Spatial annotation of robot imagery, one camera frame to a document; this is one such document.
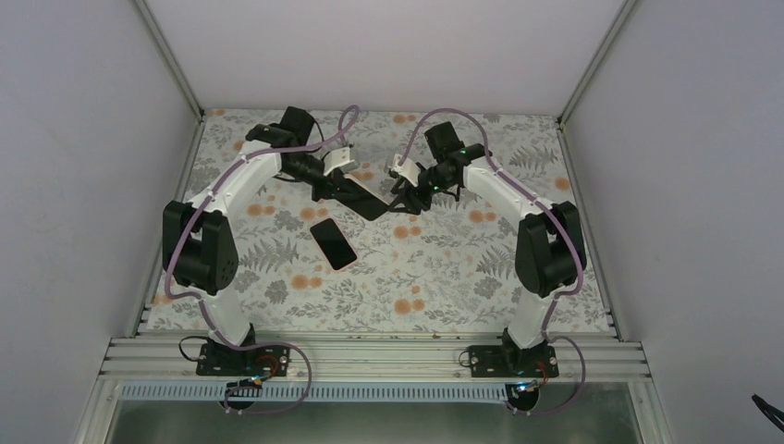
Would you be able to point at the phone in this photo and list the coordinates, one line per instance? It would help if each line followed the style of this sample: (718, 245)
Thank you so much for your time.
(363, 202)
(333, 244)

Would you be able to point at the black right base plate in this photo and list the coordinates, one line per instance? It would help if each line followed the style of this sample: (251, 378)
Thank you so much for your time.
(496, 361)

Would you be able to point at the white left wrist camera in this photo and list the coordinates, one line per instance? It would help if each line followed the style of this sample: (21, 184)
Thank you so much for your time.
(343, 159)

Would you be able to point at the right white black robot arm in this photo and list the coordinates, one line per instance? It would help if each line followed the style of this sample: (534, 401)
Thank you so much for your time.
(549, 253)

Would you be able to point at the phone in pink case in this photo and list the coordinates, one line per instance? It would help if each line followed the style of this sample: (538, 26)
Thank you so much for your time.
(333, 244)

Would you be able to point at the white slotted cable duct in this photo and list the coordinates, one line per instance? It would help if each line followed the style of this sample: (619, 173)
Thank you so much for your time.
(321, 392)

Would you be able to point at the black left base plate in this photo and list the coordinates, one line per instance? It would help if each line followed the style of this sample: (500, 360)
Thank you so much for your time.
(219, 360)

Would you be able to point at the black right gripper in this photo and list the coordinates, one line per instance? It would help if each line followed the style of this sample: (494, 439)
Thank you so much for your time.
(415, 207)

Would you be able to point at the aluminium front rail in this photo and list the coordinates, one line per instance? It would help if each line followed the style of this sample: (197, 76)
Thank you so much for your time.
(379, 358)

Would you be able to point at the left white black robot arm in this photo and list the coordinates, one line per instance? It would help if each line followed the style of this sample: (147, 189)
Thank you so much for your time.
(200, 256)

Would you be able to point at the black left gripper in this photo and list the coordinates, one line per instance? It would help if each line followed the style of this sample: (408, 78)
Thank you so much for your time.
(325, 191)

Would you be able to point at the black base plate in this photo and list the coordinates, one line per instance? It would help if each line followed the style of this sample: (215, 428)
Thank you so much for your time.
(219, 360)
(496, 361)

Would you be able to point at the black object at corner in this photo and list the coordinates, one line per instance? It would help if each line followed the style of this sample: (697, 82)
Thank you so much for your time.
(773, 414)

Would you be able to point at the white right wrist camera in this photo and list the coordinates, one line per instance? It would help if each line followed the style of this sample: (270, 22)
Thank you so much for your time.
(403, 168)

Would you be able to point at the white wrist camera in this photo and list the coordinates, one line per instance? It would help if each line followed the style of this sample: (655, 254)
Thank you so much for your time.
(403, 168)
(343, 159)

